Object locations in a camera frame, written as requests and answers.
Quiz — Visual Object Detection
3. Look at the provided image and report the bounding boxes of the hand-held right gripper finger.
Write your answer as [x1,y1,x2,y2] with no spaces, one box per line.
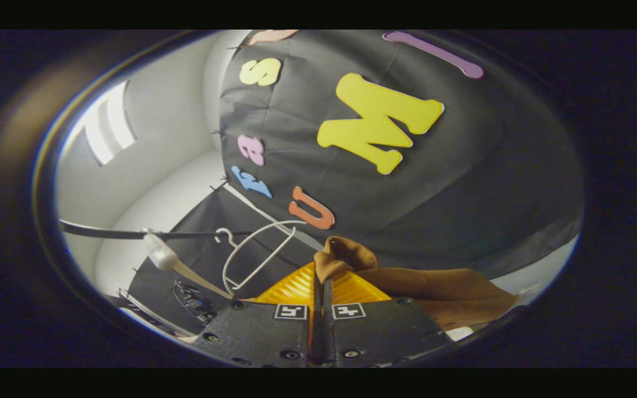
[192,261,322,368]
[322,270,456,368]

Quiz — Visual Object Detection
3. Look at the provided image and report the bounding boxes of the brown jacket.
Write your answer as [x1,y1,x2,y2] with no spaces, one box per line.
[314,236,520,332]

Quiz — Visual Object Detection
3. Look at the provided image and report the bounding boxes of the white clothes hanger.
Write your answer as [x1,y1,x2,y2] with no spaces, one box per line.
[215,220,308,294]
[142,228,233,300]

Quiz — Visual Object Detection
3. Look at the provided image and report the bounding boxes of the black backdrop cloth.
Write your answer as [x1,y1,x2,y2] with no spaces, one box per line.
[125,30,584,332]

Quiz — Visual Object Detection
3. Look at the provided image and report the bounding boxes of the ceiling light panel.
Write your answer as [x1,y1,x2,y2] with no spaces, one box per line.
[83,80,138,166]

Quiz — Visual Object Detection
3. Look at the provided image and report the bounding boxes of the black clothes rail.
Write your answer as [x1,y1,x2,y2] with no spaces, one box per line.
[59,219,253,241]

